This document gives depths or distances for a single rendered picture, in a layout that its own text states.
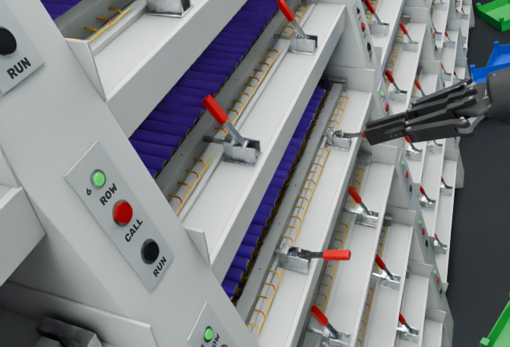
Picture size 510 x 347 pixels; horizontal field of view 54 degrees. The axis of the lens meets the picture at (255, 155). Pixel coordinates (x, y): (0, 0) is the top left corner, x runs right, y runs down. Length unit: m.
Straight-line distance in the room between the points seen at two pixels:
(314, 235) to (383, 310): 0.40
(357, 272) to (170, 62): 0.57
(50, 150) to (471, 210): 1.77
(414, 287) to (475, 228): 0.62
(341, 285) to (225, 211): 0.41
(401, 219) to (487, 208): 0.80
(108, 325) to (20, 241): 0.12
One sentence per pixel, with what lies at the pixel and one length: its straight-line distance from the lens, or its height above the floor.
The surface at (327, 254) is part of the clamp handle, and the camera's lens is 0.67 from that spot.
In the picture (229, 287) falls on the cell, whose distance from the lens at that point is 0.67.
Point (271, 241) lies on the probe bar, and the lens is 0.70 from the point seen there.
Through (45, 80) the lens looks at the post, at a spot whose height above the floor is 1.30.
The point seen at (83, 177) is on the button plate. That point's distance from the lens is 0.37.
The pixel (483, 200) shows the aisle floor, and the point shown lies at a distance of 2.04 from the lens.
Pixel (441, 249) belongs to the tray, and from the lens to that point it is 1.67.
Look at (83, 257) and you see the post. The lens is 0.37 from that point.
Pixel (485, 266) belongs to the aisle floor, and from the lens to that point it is 1.82.
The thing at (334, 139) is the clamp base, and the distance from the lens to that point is 0.87.
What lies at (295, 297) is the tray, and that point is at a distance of 0.67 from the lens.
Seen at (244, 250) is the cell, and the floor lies 0.94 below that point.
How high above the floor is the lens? 1.38
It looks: 30 degrees down
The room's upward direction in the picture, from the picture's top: 26 degrees counter-clockwise
